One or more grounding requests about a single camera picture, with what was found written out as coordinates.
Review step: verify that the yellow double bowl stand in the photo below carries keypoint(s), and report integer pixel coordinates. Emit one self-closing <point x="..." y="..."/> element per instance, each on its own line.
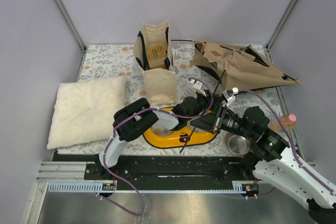
<point x="160" y="137"/>

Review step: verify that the white fluffy cushion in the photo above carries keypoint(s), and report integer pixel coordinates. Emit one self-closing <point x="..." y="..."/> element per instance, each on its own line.
<point x="84" y="111"/>

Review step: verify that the cream canvas tote bag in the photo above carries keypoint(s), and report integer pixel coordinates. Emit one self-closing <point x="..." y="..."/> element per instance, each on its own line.
<point x="160" y="84"/>

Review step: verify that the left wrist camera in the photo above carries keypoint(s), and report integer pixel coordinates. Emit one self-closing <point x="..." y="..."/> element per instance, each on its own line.
<point x="198" y="86"/>

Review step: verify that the brown cardboard box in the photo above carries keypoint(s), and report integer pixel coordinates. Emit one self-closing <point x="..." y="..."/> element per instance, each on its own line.
<point x="156" y="55"/>

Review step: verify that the beige pet tent fabric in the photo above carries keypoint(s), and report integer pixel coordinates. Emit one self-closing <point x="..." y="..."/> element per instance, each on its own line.
<point x="238" y="66"/>

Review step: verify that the white slotted cable duct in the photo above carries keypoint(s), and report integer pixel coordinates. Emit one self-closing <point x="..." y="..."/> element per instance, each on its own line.
<point x="161" y="187"/>

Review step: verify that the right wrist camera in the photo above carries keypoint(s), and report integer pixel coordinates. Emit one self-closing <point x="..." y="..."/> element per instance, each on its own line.
<point x="229" y="95"/>

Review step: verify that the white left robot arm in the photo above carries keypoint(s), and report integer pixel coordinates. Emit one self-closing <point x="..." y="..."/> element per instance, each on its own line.
<point x="134" y="120"/>

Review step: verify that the stainless steel pet bowl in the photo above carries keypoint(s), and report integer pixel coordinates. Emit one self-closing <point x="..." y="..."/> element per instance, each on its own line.
<point x="237" y="145"/>

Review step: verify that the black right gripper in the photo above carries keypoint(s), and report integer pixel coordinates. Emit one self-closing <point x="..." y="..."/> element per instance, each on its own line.
<point x="207" y="123"/>

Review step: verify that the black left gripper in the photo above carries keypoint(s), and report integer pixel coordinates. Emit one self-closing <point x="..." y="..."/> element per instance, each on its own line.
<point x="208" y="93"/>

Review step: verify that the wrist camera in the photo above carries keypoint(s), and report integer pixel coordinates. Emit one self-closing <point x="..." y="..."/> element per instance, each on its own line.
<point x="198" y="86"/>
<point x="229" y="95"/>

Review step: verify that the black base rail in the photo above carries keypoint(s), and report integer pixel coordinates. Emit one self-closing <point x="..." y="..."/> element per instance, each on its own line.
<point x="190" y="169"/>

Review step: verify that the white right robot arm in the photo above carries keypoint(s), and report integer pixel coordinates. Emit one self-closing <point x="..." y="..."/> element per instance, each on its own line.
<point x="273" y="160"/>

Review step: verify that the pink capped bottle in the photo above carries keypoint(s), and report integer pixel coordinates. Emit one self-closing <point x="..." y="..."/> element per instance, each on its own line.
<point x="288" y="121"/>

